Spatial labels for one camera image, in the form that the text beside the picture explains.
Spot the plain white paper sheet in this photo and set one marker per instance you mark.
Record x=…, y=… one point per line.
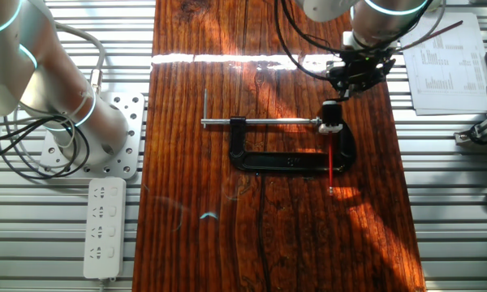
x=450, y=112

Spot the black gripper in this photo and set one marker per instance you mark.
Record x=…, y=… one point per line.
x=365, y=67

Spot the dark red pencil with eraser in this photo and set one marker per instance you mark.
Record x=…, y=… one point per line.
x=434, y=35

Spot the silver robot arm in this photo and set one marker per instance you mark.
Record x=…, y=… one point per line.
x=16, y=61

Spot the white pencil holder block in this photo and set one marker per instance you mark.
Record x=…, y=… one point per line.
x=330, y=129

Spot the printed white paper sheet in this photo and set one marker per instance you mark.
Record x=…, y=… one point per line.
x=446, y=81

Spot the black cylindrical pencil sharpener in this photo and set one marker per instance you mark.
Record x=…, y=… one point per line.
x=332, y=114

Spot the brown wooden board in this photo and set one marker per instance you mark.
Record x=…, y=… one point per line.
x=211, y=243

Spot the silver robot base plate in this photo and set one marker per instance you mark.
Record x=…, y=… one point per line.
x=134, y=134

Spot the white power strip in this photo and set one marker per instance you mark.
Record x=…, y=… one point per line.
x=105, y=227

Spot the black metal C-clamp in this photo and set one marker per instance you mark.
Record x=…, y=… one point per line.
x=264, y=161

